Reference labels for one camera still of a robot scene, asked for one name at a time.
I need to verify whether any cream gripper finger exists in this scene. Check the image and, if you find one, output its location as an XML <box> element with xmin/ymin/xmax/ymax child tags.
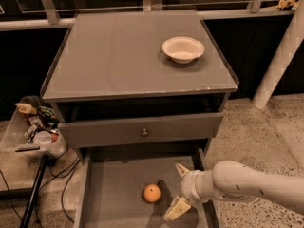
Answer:
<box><xmin>175</xmin><ymin>163</ymin><xmax>190</xmax><ymax>178</ymax></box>
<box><xmin>163</xmin><ymin>196</ymin><xmax>191</xmax><ymax>221</ymax></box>

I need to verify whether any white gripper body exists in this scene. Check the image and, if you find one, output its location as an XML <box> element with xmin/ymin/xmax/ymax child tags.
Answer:
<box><xmin>180</xmin><ymin>170</ymin><xmax>202</xmax><ymax>205</ymax></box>

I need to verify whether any orange fruit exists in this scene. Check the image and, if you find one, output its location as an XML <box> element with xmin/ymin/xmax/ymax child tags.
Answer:
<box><xmin>143</xmin><ymin>184</ymin><xmax>161</xmax><ymax>203</ymax></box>

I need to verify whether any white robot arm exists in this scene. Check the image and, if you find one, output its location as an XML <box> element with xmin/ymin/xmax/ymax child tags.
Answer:
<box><xmin>163</xmin><ymin>161</ymin><xmax>304</xmax><ymax>221</ymax></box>

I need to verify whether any grey top drawer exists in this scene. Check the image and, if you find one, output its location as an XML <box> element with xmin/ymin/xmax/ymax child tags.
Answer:
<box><xmin>59</xmin><ymin>113</ymin><xmax>223</xmax><ymax>148</ymax></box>

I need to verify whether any round metal drawer knob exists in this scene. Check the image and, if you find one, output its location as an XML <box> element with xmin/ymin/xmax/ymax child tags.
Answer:
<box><xmin>141</xmin><ymin>128</ymin><xmax>149</xmax><ymax>138</ymax></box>

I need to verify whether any grey open middle drawer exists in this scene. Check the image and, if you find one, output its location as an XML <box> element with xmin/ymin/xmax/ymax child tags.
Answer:
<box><xmin>73</xmin><ymin>151</ymin><xmax>219</xmax><ymax>228</ymax></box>

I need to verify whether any grey drawer cabinet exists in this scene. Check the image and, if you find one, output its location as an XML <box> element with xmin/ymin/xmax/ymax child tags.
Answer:
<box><xmin>41</xmin><ymin>10</ymin><xmax>238</xmax><ymax>159</ymax></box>

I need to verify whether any white paper bowl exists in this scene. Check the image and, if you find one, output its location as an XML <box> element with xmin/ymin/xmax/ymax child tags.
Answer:
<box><xmin>161</xmin><ymin>36</ymin><xmax>205</xmax><ymax>65</ymax></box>

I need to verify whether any white cup in bin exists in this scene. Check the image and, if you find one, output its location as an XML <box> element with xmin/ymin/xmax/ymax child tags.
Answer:
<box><xmin>33</xmin><ymin>131</ymin><xmax>52</xmax><ymax>144</ymax></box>

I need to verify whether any black metal stand leg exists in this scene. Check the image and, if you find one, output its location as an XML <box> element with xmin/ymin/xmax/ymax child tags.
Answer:
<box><xmin>19</xmin><ymin>156</ymin><xmax>48</xmax><ymax>228</ymax></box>

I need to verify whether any green snack bag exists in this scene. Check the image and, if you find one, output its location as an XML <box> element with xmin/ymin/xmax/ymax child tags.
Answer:
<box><xmin>37</xmin><ymin>106</ymin><xmax>59</xmax><ymax>124</ymax></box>

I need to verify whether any clear plastic bin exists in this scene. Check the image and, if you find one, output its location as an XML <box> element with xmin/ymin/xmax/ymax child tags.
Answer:
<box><xmin>0</xmin><ymin>96</ymin><xmax>67</xmax><ymax>160</ymax></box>

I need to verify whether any tan crumpled item in bin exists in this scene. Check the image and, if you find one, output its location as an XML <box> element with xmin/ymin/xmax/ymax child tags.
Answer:
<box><xmin>15</xmin><ymin>103</ymin><xmax>37</xmax><ymax>115</ymax></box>

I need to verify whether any metal railing ledge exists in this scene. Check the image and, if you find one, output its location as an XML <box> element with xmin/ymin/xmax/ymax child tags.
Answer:
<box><xmin>0</xmin><ymin>6</ymin><xmax>297</xmax><ymax>32</ymax></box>

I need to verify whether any yellow object on ledge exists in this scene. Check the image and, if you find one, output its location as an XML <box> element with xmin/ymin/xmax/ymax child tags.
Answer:
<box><xmin>277</xmin><ymin>0</ymin><xmax>298</xmax><ymax>10</ymax></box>

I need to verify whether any black floor cable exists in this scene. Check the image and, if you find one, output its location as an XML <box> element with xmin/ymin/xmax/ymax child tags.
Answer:
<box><xmin>34</xmin><ymin>149</ymin><xmax>82</xmax><ymax>225</ymax></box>

